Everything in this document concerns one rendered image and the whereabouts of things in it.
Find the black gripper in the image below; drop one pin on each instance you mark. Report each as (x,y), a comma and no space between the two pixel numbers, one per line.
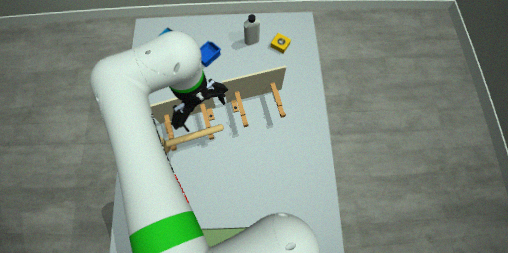
(181,114)

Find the grey bottle with black cap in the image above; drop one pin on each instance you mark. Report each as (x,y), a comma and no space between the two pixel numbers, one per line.
(251,30)

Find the blue plastic bin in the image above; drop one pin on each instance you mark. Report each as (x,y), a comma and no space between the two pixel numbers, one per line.
(207,50)

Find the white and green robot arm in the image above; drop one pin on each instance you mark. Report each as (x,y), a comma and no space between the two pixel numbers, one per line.
(158,215)

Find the blue spirit level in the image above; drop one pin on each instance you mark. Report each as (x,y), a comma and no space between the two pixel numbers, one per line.
(166,30)

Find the tan wooden mallet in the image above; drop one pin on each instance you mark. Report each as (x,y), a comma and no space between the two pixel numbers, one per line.
(190,136)

